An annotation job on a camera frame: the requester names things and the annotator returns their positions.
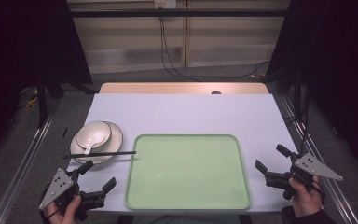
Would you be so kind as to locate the black horizontal frame bar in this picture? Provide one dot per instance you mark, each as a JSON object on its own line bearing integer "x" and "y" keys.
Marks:
{"x": 180, "y": 13}

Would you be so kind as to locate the wooden table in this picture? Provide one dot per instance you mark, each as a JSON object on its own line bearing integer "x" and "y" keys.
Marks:
{"x": 167, "y": 88}

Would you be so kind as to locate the person's left hand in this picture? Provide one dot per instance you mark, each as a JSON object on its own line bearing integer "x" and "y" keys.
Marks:
{"x": 66, "y": 212}

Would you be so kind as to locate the person's right hand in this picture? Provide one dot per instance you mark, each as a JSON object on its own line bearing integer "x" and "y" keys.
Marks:
{"x": 306, "y": 199}

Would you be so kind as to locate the black chopstick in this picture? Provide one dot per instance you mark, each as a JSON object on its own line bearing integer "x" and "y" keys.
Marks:
{"x": 105, "y": 153}
{"x": 74, "y": 156}

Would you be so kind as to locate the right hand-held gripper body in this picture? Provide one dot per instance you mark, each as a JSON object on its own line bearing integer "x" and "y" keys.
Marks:
{"x": 304, "y": 169}

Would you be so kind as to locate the white bowl with dark rim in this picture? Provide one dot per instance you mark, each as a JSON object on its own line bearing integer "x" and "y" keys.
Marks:
{"x": 93, "y": 133}

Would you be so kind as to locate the white ceramic spoon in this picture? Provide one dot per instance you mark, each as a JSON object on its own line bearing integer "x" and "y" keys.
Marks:
{"x": 96, "y": 141}

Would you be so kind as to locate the white plate with dark rim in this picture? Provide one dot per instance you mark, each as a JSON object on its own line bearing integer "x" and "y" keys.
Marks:
{"x": 115, "y": 138}

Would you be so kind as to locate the pale lavender table mat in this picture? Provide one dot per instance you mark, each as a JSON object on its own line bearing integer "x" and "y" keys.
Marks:
{"x": 180, "y": 115}

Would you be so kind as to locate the aluminium floor rail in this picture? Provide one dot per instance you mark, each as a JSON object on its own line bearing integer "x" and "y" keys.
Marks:
{"x": 320, "y": 161}
{"x": 24, "y": 161}

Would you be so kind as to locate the person's clothing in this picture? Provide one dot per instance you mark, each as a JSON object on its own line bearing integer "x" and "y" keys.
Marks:
{"x": 186, "y": 220}

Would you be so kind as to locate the black metal stand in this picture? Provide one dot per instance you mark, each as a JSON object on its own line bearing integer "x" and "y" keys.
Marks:
{"x": 42, "y": 102}

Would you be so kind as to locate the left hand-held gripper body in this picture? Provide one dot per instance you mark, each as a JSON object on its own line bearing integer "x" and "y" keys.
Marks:
{"x": 59, "y": 186}

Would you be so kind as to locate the dark curtain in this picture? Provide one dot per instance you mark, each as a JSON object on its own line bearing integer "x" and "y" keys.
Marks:
{"x": 28, "y": 40}
{"x": 338, "y": 62}

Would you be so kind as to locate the light green tray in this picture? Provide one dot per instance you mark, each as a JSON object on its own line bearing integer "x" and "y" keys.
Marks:
{"x": 187, "y": 171}

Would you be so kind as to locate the white wall socket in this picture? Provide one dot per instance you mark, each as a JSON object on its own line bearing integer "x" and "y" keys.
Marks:
{"x": 165, "y": 3}

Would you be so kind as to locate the small black stick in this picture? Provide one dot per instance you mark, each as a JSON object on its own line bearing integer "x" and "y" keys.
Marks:
{"x": 64, "y": 132}

